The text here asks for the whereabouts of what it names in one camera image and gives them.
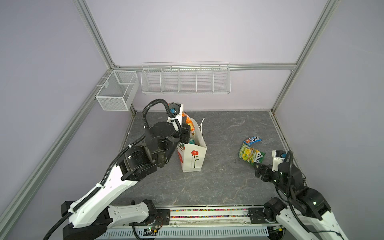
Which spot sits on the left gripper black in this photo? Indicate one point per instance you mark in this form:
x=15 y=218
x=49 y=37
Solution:
x=185 y=132

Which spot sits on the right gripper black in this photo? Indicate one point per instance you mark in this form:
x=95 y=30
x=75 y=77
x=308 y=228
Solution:
x=268 y=169

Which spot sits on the orange Fox's fruits bag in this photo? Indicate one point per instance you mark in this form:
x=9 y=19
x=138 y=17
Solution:
x=188 y=121

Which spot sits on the white floral paper bag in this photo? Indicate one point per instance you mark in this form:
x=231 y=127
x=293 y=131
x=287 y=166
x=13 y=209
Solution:
x=192 y=156

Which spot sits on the green Fox's spring tea bag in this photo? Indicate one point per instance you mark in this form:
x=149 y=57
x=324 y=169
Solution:
x=250 y=154

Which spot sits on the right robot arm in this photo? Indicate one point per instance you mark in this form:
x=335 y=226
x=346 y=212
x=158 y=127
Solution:
x=302 y=211

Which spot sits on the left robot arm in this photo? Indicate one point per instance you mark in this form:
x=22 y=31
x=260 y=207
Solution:
x=93 y=214

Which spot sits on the blue M&M's packet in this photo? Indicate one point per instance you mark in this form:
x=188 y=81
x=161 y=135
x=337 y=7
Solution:
x=252 y=140

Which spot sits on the small white mesh basket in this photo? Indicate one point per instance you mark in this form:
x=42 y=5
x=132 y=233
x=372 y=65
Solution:
x=118 y=91

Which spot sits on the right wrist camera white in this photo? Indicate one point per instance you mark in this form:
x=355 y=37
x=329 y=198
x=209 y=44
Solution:
x=278 y=158

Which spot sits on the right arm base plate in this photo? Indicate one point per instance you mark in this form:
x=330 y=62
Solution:
x=257 y=215

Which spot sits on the long white wire basket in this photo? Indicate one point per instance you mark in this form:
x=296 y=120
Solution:
x=186 y=78

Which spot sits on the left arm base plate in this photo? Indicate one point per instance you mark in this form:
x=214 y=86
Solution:
x=162 y=218

